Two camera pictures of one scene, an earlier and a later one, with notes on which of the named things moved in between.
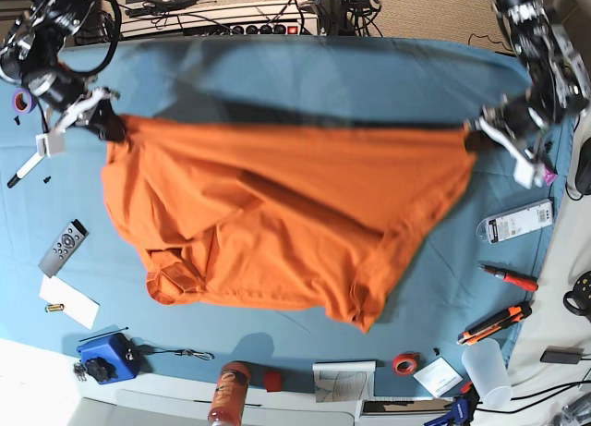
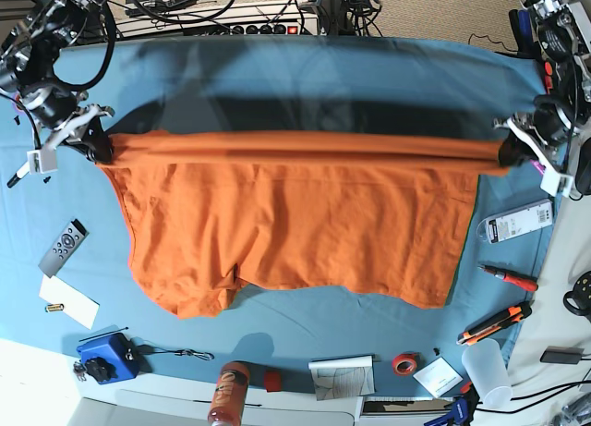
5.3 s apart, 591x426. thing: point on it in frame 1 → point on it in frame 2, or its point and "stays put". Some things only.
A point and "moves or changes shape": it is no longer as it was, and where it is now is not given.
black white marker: x=24 y=169 stays put
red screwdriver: x=521 y=281 stays put
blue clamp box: x=110 y=359 stays put
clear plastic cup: x=487 y=365 stays put
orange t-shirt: x=311 y=215 moves or changes shape
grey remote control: x=64 y=249 stays put
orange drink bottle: x=230 y=395 stays put
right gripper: x=106 y=124 → x=45 y=159
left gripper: x=530 y=148 → x=552 y=157
